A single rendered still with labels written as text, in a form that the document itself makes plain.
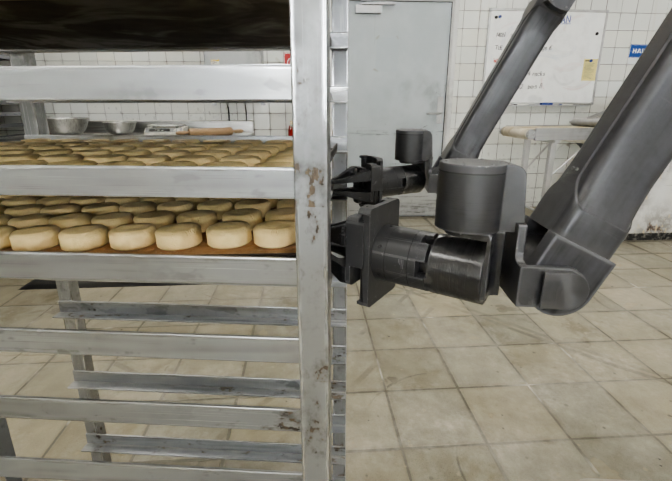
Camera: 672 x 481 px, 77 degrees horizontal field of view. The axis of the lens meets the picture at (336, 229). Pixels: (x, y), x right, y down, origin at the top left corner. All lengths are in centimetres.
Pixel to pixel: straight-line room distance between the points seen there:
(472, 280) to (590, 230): 10
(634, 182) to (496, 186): 11
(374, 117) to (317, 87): 387
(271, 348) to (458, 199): 25
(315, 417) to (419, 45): 405
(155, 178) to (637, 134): 42
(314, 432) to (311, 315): 14
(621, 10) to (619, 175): 477
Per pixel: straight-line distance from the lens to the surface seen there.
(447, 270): 38
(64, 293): 111
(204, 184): 42
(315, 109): 36
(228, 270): 44
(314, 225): 38
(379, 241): 41
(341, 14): 82
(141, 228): 53
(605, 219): 40
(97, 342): 54
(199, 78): 42
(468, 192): 36
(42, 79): 49
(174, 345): 50
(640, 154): 41
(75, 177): 48
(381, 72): 424
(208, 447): 119
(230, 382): 105
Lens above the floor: 112
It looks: 16 degrees down
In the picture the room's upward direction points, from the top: straight up
